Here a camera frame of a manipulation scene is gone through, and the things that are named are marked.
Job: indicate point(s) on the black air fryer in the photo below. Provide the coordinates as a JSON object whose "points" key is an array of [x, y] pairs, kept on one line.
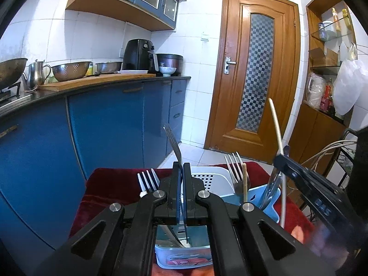
{"points": [[138, 54]]}

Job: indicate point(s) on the large steel fork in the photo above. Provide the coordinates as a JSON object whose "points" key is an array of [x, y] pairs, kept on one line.
{"points": [[234, 169]]}

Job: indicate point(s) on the light blue plastic utensil box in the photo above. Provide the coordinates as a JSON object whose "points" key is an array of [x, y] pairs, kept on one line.
{"points": [[256, 195]]}

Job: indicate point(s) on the tall amber bottle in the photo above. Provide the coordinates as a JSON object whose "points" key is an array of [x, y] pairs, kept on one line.
{"points": [[335, 20]]}

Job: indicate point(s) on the red bottle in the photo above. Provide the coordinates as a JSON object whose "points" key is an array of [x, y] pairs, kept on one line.
{"points": [[326, 97]]}

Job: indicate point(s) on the maroon floral blanket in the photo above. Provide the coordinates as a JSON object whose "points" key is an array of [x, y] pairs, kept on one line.
{"points": [[115, 184]]}

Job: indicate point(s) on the small steel bowl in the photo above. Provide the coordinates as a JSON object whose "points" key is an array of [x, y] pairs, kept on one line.
{"points": [[109, 66]]}

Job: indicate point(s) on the wooden cutting board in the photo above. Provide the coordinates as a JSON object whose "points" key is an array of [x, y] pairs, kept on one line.
{"points": [[95, 80]]}

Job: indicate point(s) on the blue kitchen base cabinet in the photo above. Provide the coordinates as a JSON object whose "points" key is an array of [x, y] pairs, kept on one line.
{"points": [[109, 126]]}

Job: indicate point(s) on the clear plastic bag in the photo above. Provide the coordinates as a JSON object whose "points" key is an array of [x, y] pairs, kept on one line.
{"points": [[314, 92]]}

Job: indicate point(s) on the steel pitcher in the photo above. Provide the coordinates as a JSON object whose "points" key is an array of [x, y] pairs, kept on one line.
{"points": [[36, 74]]}

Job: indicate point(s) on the gas stove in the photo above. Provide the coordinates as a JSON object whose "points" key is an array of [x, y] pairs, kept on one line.
{"points": [[11, 96]]}

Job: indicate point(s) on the white ceramic bowl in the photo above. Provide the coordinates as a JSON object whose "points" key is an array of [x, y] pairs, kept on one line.
{"points": [[167, 71]]}

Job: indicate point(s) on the brown wooden chopstick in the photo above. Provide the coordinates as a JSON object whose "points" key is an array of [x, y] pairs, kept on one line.
{"points": [[245, 181]]}

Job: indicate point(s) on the steel table knife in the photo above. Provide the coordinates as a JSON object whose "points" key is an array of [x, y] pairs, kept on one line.
{"points": [[174, 145]]}

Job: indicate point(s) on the yellow bottle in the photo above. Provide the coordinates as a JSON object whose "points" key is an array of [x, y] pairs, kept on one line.
{"points": [[346, 18]]}

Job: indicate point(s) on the wooden door with checkered glass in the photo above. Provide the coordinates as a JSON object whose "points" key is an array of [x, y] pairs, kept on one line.
{"points": [[224, 106]]}

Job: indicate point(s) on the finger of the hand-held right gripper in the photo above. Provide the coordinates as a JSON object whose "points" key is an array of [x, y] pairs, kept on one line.
{"points": [[299, 175]]}

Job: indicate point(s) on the wooden shelf unit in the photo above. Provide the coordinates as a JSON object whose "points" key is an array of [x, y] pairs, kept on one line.
{"points": [[310, 132]]}

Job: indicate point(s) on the blue-lidded jar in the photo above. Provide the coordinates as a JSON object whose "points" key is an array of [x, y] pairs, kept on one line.
{"points": [[322, 31]]}

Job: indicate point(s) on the black cooking pot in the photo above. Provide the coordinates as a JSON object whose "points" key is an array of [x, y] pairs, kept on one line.
{"points": [[171, 59]]}

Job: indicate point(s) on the black mesh chair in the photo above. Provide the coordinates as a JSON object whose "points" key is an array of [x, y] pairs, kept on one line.
{"points": [[346, 158]]}

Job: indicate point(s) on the cardboard box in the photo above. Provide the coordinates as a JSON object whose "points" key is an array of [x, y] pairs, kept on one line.
{"points": [[322, 57]]}

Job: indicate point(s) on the white light switch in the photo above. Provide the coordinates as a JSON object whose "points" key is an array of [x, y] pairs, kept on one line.
{"points": [[205, 36]]}

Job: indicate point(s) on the white perforated basket insert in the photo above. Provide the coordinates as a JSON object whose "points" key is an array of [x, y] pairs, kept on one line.
{"points": [[212, 181]]}

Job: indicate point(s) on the white plastic bag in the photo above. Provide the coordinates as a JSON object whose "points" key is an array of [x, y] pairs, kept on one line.
{"points": [[349, 86]]}

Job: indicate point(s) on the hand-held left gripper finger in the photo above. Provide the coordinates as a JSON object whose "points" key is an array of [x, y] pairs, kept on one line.
{"points": [[185, 189], [180, 189]]}

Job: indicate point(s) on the steel colander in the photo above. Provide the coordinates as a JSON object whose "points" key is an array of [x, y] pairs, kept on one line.
{"points": [[72, 72]]}

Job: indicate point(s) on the pale long chopstick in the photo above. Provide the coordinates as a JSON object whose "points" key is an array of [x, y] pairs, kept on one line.
{"points": [[276, 126]]}

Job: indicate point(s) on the steel wok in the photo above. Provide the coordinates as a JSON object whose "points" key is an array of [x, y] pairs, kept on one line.
{"points": [[11, 72]]}

